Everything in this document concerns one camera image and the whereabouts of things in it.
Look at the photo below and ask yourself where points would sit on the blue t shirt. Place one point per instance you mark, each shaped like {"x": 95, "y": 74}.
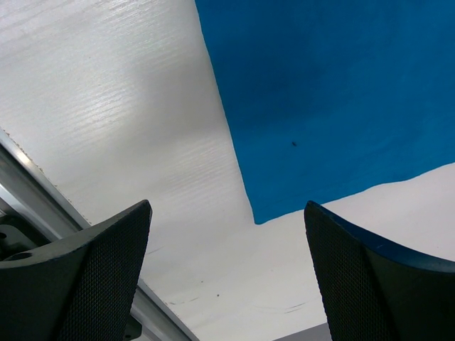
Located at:
{"x": 325, "y": 99}

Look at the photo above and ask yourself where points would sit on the aluminium mounting rail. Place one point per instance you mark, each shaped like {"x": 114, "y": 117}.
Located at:
{"x": 26, "y": 191}

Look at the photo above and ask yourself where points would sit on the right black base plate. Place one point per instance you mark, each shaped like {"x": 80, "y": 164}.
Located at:
{"x": 17, "y": 236}

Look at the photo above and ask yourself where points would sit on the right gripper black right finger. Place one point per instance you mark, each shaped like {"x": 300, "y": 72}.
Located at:
{"x": 375, "y": 289}

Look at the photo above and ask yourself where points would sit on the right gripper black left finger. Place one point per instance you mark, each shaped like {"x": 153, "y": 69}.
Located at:
{"x": 80, "y": 287}

